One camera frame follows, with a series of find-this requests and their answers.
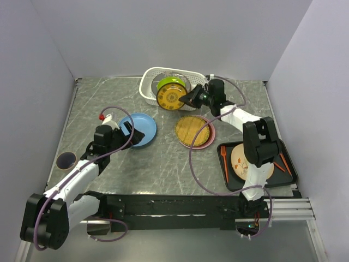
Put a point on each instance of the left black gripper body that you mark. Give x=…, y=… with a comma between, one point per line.
x=119, y=139

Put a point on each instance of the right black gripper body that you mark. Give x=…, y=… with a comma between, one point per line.
x=206, y=100

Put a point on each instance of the blue plate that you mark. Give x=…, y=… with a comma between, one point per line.
x=146, y=125

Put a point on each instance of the yellow patterned brown-rimmed plate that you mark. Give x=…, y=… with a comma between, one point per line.
x=168, y=96

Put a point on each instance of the green plastic plate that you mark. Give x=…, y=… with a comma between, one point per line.
x=170, y=80

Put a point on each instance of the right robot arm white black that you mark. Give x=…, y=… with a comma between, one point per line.
x=260, y=139

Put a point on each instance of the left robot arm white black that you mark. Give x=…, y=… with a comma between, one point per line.
x=48, y=217

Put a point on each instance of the yellow woven plate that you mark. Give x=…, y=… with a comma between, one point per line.
x=188, y=126

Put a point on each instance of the pink plate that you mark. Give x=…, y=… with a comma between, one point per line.
x=211, y=136

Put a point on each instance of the white perforated plastic basket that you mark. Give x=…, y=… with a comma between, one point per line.
x=147, y=78

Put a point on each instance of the orange plastic fork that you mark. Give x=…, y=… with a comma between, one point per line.
x=223, y=154

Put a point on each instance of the peach plate with bird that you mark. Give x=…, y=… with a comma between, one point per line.
x=242, y=168

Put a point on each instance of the orange plastic spoon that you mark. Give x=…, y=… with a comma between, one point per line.
x=285, y=163

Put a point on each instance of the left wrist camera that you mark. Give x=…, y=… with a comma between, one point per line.
x=110, y=120

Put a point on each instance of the black base frame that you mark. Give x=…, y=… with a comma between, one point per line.
x=161, y=212

